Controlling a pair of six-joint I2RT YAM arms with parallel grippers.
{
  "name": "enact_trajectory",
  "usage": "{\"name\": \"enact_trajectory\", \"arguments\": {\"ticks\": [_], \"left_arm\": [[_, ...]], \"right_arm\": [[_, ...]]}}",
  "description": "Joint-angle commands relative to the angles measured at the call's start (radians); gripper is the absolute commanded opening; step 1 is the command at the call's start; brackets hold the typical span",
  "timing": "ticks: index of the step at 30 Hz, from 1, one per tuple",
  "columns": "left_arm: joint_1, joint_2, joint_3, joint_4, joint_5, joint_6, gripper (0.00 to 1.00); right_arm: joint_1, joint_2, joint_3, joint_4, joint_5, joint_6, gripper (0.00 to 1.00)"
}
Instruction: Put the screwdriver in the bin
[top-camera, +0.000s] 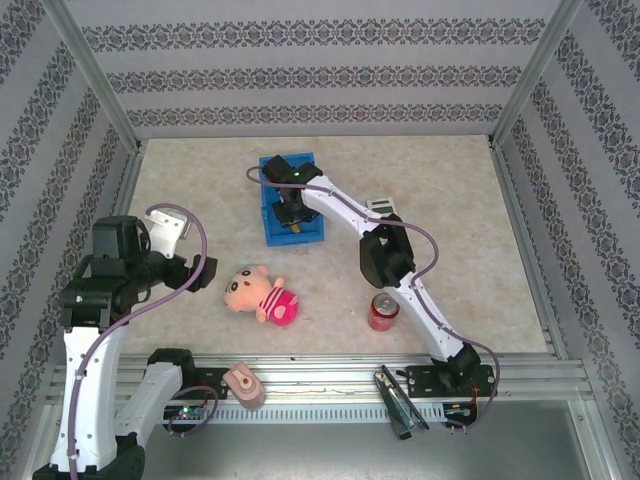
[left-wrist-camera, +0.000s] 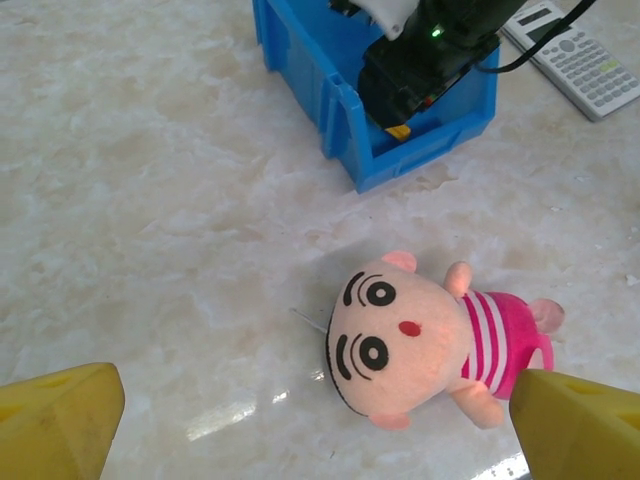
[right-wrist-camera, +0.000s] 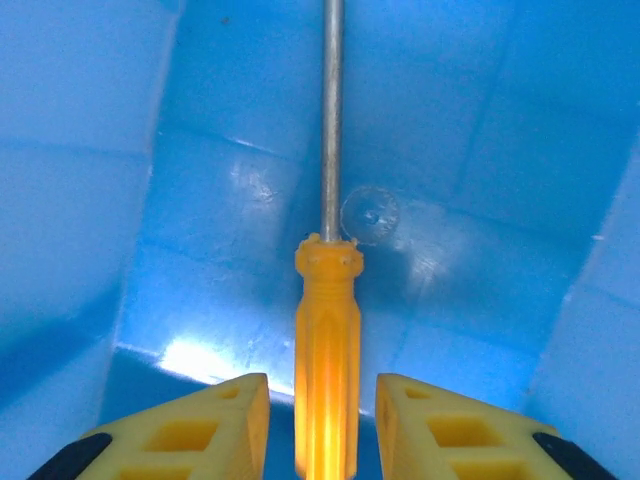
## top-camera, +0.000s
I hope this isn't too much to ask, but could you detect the blue plastic bin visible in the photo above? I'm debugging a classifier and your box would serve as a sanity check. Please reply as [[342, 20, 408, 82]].
[[258, 152, 327, 248]]

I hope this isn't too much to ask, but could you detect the pink plush doll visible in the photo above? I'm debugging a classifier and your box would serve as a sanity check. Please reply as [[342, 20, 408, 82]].
[[222, 264, 301, 328]]

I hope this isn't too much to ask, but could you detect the small white green box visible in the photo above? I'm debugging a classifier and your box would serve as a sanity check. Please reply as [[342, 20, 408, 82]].
[[365, 196, 397, 217]]

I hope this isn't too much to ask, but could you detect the pink plastic dispenser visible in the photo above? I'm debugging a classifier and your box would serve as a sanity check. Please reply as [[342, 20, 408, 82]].
[[221, 361, 267, 412]]

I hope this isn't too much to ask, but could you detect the red soda can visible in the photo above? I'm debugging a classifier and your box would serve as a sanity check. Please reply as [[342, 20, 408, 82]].
[[367, 292, 402, 333]]

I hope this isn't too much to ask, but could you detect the green circuit board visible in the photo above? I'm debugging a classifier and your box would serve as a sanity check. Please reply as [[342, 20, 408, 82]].
[[163, 404, 207, 425]]

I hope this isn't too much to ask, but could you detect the black stapler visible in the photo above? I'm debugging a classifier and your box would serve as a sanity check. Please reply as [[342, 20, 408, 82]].
[[373, 364, 431, 441]]

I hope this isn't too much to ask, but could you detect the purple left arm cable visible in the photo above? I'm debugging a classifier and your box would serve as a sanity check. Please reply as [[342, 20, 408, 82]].
[[67, 202, 210, 480]]

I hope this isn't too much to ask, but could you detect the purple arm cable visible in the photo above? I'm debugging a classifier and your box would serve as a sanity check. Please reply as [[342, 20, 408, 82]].
[[246, 165, 501, 435], [67, 202, 210, 480]]

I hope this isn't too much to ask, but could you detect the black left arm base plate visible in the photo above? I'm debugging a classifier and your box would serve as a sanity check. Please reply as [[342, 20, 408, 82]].
[[169, 366, 230, 402]]

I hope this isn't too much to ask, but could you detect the aluminium side rail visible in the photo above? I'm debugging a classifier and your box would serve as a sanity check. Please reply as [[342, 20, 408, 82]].
[[490, 141, 569, 359], [112, 141, 148, 217]]

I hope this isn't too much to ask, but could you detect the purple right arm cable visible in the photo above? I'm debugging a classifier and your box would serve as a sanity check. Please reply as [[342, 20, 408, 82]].
[[246, 165, 501, 435]]

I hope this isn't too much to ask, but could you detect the aluminium front rail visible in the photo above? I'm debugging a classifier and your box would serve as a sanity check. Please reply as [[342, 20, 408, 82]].
[[47, 351, 587, 404]]

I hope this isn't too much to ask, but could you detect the white slotted cable duct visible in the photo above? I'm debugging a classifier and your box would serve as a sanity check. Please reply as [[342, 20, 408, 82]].
[[113, 401, 447, 427]]

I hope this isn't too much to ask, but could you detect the aluminium frame post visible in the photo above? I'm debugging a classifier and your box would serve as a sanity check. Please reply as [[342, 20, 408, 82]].
[[489, 0, 585, 147], [40, 0, 142, 151]]

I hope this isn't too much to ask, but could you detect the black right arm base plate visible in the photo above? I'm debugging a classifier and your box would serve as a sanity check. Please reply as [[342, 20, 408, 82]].
[[403, 364, 494, 400]]

